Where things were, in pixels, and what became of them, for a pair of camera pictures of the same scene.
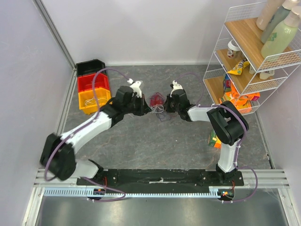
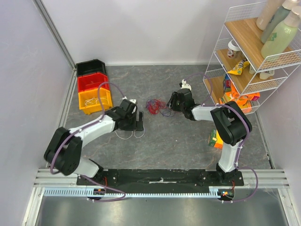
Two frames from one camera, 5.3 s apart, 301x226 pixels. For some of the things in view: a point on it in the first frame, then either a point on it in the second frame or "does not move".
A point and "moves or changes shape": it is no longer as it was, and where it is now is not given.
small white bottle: (263, 75) does not move
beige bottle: (270, 8) does not move
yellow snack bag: (238, 68) does not move
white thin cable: (157, 108) moves or changes shape
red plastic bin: (85, 82) does not move
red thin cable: (156, 98) moves or changes shape
